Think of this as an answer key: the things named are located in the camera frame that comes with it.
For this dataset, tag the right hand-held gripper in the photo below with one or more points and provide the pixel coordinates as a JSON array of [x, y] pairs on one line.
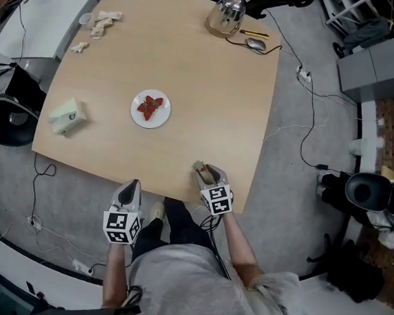
[[218, 199]]

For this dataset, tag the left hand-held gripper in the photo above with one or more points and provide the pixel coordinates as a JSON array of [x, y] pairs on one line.
[[115, 225]]

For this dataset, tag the white plate with strawberries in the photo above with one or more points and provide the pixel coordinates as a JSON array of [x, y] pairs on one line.
[[159, 117]]

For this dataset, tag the person's left forearm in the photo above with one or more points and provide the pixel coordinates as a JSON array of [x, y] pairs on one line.
[[114, 273]]

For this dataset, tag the person's right forearm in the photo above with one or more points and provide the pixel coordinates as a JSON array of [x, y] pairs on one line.
[[239, 249]]

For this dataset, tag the person's pale shoe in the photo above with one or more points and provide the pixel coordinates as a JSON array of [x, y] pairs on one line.
[[156, 211]]

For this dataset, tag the person's black trousers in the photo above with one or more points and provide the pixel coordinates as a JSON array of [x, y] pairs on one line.
[[182, 223]]

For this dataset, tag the white power strip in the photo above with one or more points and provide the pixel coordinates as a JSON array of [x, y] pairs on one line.
[[303, 74], [34, 222], [83, 267]]

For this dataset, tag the pale tissue box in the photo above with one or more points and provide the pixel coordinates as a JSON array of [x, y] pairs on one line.
[[66, 116]]

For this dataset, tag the black power adapter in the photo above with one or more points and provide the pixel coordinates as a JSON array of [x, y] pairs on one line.
[[322, 167]]

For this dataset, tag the person's grey shirt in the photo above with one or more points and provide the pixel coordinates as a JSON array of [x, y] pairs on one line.
[[195, 290]]

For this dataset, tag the white curved desk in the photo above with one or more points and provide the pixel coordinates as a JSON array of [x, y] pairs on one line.
[[39, 273], [332, 299]]

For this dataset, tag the grey computer mouse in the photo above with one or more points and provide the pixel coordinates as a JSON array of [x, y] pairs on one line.
[[256, 44]]

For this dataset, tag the pale green cup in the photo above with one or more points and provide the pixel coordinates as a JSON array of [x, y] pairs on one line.
[[358, 146]]

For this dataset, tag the yellow utility knife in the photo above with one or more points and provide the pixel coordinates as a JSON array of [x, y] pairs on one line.
[[254, 33]]

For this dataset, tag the small crumpled tissue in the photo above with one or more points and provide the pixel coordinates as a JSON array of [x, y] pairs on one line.
[[79, 47]]

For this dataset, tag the cardboard piece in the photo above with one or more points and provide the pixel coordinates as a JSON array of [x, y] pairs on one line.
[[386, 171]]

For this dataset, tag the large crumpled tissue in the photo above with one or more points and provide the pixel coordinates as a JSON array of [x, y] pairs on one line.
[[104, 22]]

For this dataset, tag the white paper cup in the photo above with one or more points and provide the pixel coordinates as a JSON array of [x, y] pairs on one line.
[[86, 20]]

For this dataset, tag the grey metal cabinet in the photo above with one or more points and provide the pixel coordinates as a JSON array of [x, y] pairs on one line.
[[374, 69]]

